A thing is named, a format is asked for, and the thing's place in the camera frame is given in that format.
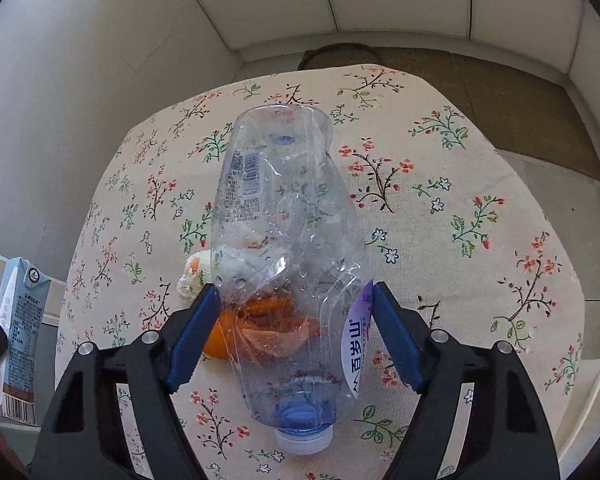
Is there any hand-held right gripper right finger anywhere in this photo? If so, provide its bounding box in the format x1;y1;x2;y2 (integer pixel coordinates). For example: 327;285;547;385
371;281;561;480

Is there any blue and white milk carton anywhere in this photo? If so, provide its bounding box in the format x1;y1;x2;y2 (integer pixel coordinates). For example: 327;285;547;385
0;257;53;428

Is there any small olive floor mat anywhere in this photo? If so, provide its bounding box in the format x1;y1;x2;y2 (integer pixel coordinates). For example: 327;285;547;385
377;46;468;111

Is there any floral tablecloth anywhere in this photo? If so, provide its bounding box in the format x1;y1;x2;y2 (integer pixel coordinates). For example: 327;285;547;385
55;62;586;480

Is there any white plastic bin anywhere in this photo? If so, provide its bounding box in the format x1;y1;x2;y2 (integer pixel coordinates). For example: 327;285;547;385
555;352;600;466

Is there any large olive floor mat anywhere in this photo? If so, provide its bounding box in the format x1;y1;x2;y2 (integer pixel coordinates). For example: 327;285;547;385
450;52;600;183

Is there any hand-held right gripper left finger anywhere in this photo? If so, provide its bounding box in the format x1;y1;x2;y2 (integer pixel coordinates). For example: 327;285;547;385
30;284;223;480

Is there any round dark floor mat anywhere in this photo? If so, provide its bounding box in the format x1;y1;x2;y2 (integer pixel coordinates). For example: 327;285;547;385
297;44;383;72

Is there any clear plastic bottle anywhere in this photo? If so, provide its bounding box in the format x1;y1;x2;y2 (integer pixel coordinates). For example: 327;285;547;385
211;102;376;456

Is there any orange peel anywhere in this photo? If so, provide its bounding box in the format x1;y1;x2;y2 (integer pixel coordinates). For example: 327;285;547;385
200;295;321;361

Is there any white tissue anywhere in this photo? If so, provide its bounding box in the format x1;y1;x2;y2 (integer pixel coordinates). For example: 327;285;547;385
176;247;281;306

